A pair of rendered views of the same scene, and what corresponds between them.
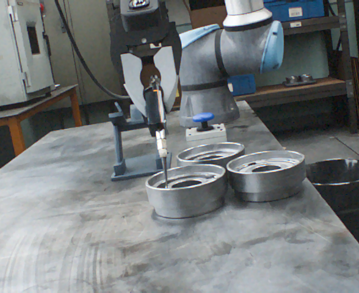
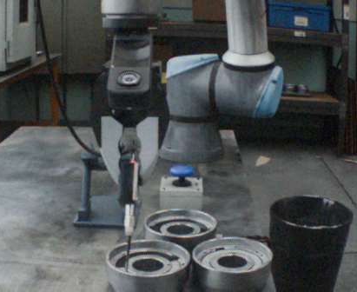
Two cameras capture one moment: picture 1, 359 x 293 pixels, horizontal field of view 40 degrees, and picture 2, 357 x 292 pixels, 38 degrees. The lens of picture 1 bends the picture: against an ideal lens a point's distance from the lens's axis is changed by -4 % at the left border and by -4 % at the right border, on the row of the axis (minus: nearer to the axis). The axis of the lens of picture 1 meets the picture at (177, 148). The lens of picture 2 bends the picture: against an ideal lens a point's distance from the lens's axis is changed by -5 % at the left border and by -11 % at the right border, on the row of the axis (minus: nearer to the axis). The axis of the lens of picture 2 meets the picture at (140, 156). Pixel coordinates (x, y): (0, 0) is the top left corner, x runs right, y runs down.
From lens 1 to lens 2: 0.13 m
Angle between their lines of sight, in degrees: 4
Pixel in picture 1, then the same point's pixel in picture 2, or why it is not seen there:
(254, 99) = not seen: hidden behind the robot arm
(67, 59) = (55, 24)
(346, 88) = (340, 109)
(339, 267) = not seen: outside the picture
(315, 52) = (314, 64)
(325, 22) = (328, 38)
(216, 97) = (201, 134)
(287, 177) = (250, 279)
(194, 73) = (182, 103)
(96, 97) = (78, 68)
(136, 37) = not seen: hidden behind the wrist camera
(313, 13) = (318, 26)
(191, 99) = (175, 130)
